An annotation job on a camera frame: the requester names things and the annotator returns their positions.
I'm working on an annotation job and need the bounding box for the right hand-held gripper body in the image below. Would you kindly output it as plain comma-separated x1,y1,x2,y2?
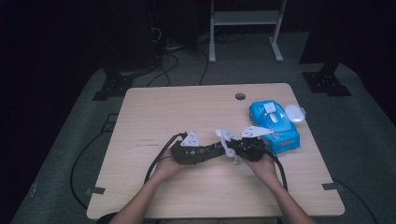
232,124,276,163

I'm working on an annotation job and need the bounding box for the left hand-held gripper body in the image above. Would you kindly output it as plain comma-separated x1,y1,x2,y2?
170,130,202,166

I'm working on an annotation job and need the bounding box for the blue toy car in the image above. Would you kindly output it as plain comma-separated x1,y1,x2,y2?
185,141,227,164

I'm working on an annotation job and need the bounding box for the white wet wipe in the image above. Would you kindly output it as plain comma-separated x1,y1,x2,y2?
215,126,241,165

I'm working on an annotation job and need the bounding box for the blue wet wipe pack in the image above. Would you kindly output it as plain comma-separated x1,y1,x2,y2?
247,99,308,154

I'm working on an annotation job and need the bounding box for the person's left hand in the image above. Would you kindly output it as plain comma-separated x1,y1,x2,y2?
154,145,191,184

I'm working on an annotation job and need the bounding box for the person's right hand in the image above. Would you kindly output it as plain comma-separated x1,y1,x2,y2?
242,151,282,189

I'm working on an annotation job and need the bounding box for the grey tape strip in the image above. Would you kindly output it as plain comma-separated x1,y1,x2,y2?
85,186,106,196
321,182,344,191

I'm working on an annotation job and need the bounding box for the black stand base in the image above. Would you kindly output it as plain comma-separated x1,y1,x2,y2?
92,74,136,102
301,61,353,98

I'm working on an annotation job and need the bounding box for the person's dark clothing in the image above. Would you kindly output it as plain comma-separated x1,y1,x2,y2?
95,212,126,224

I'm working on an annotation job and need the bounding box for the white metal stand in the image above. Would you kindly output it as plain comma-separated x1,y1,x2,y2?
207,0,289,64

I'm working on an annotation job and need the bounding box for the left hand-held gripper cable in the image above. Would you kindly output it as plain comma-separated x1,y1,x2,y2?
144,132,189,185

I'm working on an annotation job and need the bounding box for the hand-held gripper cable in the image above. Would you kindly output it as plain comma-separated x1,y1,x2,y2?
264,149,289,191
144,132,189,185

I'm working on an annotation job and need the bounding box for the right hand-held gripper cable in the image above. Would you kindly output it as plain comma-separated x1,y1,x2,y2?
264,149,289,191

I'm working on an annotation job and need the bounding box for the black metal floor frame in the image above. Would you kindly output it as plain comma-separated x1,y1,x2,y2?
100,113,120,133

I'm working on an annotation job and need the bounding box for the tangle of black floor cables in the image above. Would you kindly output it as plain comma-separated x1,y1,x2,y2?
145,25,210,88

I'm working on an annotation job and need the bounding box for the long black floor cable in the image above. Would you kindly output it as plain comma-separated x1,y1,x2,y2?
70,130,110,210

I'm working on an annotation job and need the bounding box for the thin black floor cable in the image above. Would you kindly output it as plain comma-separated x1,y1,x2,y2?
332,177,379,224

